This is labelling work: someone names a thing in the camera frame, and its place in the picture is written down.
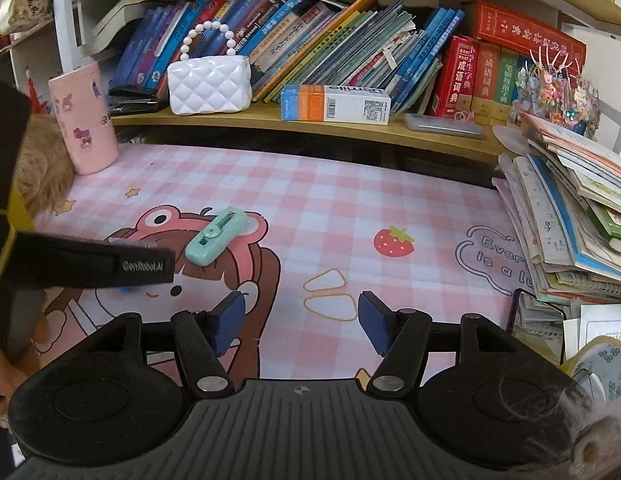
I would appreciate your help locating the beige round disc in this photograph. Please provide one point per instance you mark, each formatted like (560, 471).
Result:
(508, 139)

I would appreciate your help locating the pink cartoon cylinder holder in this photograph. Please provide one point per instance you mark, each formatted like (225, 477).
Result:
(85, 125)

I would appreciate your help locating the stack of booklets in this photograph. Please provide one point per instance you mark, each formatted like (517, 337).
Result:
(555, 220)

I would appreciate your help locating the white shelf unit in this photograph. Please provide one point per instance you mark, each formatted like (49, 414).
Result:
(43, 45)

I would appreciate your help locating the orange white carton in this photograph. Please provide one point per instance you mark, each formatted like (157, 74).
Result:
(335, 105)

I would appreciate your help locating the person's left hand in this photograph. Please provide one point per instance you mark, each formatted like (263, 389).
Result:
(3, 380)

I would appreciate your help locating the row of blue-spined books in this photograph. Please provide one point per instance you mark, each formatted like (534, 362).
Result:
(340, 50)

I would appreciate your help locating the orange dictionary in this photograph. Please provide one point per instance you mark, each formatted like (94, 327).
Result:
(486, 80)

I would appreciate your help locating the thick cream-paged book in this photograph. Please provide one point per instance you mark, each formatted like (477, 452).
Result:
(121, 7)
(108, 35)

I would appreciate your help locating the narrow red dictionary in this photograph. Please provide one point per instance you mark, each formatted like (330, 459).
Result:
(455, 75)

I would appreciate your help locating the orange fluffy cat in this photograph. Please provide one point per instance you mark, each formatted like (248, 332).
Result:
(48, 170)

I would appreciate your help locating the wooden bookshelf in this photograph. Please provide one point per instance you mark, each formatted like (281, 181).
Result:
(290, 132)

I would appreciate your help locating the pink checked table mat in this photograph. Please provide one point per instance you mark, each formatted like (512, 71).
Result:
(340, 200)

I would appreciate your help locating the patterned round fan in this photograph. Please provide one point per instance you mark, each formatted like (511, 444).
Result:
(603, 365)

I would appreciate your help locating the grey white fluffy object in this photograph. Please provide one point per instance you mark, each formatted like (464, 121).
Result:
(600, 425)

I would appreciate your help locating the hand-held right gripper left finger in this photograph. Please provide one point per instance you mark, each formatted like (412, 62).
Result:
(230, 320)

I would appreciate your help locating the black stapler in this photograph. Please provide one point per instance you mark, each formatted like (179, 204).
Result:
(135, 100)

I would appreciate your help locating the green dictionary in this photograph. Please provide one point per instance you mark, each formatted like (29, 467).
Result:
(505, 80)

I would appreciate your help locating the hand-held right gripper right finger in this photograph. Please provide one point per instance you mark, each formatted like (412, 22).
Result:
(374, 322)

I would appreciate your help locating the loose white papers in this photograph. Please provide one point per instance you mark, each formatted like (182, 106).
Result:
(600, 325)

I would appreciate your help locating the white quilted purse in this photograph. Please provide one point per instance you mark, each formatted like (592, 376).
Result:
(205, 85)

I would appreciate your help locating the dark smartphone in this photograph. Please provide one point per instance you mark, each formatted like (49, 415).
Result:
(535, 320)

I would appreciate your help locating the large red dictionary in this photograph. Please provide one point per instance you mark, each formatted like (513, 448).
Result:
(520, 30)

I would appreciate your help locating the hair accessory stand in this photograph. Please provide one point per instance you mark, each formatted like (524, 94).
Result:
(555, 90)

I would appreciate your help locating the teal correction tape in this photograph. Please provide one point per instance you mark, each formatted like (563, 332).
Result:
(215, 237)

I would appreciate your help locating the grey flat case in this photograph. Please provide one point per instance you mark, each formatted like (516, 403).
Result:
(440, 125)

